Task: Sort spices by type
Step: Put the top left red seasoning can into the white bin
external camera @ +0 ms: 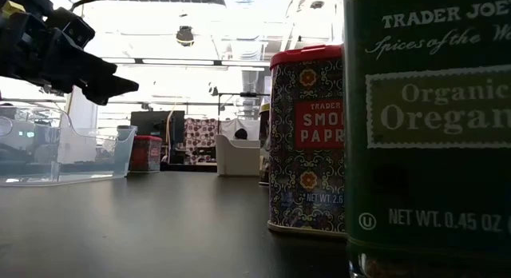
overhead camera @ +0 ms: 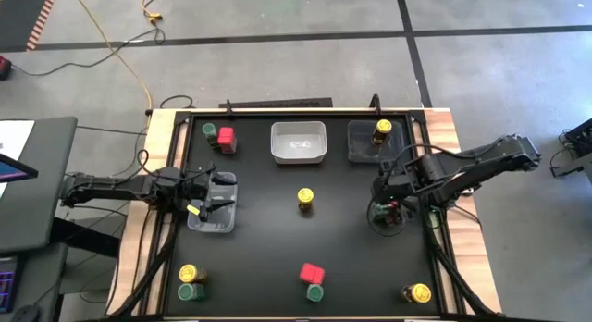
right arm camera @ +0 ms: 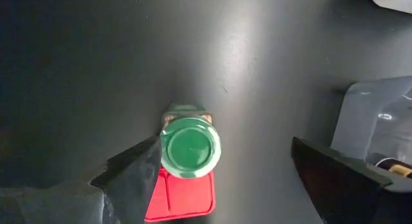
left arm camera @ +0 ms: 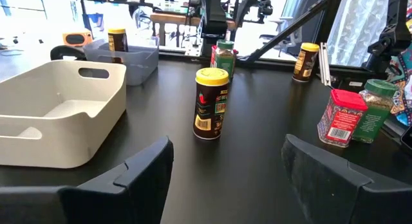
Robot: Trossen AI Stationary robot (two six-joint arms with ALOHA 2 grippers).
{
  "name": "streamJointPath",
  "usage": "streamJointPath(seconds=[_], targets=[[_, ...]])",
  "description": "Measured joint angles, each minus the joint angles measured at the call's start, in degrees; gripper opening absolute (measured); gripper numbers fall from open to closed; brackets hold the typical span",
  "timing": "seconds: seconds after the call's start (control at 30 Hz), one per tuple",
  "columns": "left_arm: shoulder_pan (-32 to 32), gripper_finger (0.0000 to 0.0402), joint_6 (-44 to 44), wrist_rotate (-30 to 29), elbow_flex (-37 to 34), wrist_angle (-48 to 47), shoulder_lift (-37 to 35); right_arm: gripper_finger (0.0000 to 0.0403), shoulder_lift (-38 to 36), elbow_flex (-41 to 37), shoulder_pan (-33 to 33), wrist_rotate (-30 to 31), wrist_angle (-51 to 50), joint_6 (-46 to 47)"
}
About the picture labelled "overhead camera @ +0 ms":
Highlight grey desk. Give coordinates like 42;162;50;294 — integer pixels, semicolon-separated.
0;117;79;254

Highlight yellow cable with plug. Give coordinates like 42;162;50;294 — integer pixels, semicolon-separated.
141;0;163;23

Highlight black equipment with cables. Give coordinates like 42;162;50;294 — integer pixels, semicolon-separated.
549;118;592;180

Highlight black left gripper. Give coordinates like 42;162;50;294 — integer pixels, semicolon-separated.
178;167;238;223

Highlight clear plastic bin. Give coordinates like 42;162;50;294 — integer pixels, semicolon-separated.
186;171;239;234
346;119;403;165

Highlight black rectangular floor mat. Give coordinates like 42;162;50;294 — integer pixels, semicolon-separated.
218;97;334;109

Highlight white plastic bin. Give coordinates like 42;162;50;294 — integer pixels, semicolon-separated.
270;120;328;166

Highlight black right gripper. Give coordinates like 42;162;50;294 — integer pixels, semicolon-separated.
371;157;434;207

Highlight black striped-edge floor mat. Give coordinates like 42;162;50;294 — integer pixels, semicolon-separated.
0;0;60;53

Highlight black floor cable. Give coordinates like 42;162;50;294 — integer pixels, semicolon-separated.
8;0;186;78

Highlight tablet screen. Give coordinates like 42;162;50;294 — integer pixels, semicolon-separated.
0;153;40;184

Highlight yellow-lid brown spice can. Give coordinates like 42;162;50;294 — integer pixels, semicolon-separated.
401;282;433;305
371;118;393;146
178;263;208;285
296;187;315;216

